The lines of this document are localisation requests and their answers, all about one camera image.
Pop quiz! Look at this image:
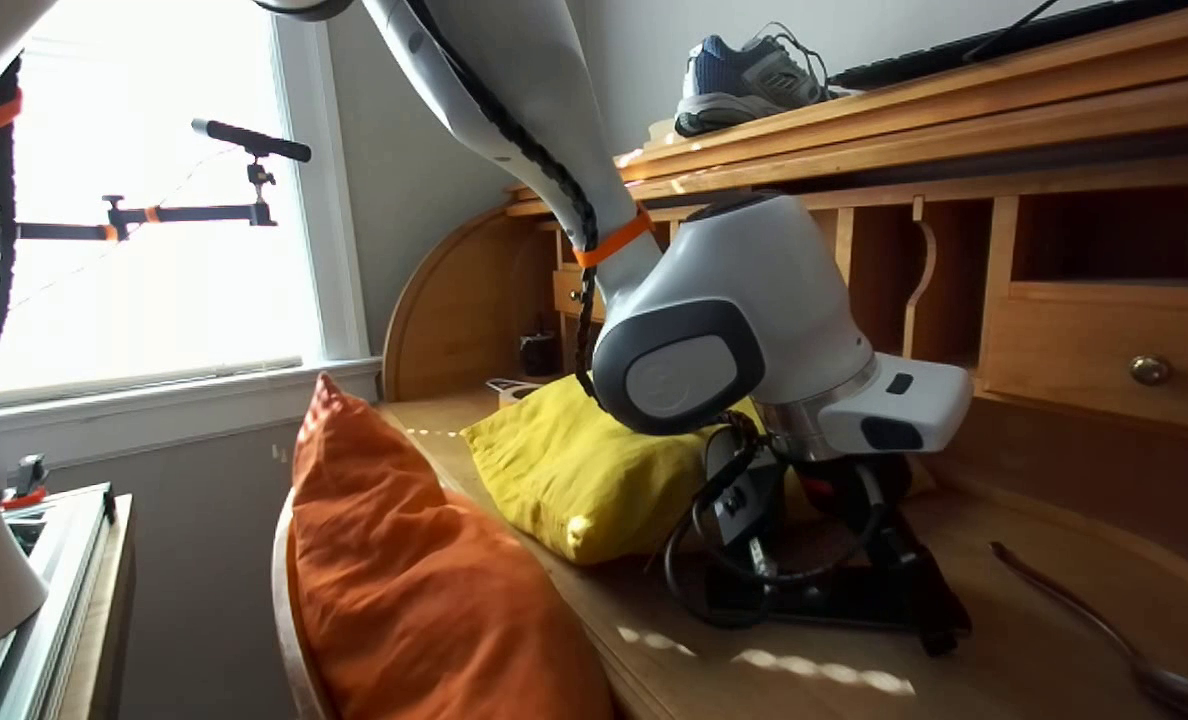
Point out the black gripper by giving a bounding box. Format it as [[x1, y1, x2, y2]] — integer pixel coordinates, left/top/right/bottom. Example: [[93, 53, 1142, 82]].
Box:
[[698, 422, 949, 625]]

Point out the yellow pillow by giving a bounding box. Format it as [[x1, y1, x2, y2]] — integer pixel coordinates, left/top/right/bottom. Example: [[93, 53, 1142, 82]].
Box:
[[464, 372, 810, 573]]

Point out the orange pillow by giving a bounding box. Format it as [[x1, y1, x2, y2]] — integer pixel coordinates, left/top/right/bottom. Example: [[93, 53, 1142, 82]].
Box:
[[284, 372, 624, 720]]

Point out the wooden drawer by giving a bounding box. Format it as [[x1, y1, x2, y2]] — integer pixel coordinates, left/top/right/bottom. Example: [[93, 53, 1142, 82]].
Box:
[[984, 278, 1188, 441]]

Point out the small dark object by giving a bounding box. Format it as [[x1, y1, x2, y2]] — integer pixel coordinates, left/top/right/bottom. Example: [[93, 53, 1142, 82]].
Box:
[[515, 328, 567, 380]]

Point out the round metal drawer knob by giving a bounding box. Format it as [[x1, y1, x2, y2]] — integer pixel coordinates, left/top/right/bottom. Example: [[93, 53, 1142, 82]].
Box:
[[1130, 350, 1175, 392]]

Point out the wooden roll-top desk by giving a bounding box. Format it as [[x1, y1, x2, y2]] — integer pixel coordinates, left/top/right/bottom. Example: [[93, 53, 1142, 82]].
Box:
[[269, 0, 1188, 720]]

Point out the blue sneaker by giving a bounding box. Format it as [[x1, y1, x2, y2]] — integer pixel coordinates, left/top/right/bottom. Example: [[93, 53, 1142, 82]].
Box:
[[671, 20, 835, 139]]

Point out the black keyboard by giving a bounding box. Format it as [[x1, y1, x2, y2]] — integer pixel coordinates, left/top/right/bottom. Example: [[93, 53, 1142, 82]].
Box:
[[830, 0, 1188, 97]]

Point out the bright window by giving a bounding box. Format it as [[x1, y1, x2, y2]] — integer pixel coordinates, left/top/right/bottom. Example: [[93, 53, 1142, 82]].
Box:
[[0, 0, 384, 418]]

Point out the white framed side table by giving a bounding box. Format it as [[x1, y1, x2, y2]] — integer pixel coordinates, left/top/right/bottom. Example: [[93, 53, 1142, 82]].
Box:
[[0, 478, 141, 720]]

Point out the orange cable strap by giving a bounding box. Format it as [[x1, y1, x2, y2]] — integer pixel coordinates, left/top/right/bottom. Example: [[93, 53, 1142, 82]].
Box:
[[571, 208, 660, 271]]

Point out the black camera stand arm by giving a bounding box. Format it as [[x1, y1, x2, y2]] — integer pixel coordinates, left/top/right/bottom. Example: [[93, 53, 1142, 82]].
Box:
[[0, 116, 320, 249]]

